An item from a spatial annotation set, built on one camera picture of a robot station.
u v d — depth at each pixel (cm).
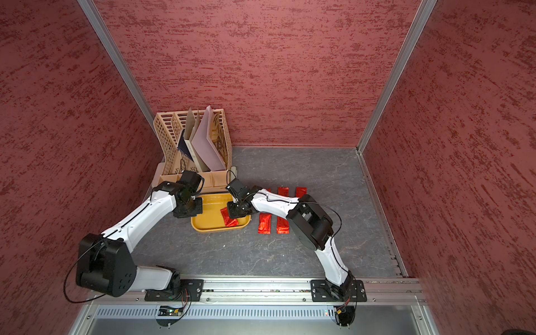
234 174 107
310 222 54
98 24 74
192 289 74
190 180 69
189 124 95
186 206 68
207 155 95
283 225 90
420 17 72
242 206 68
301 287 76
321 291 74
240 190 73
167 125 105
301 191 102
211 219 89
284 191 103
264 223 90
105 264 41
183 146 100
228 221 88
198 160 92
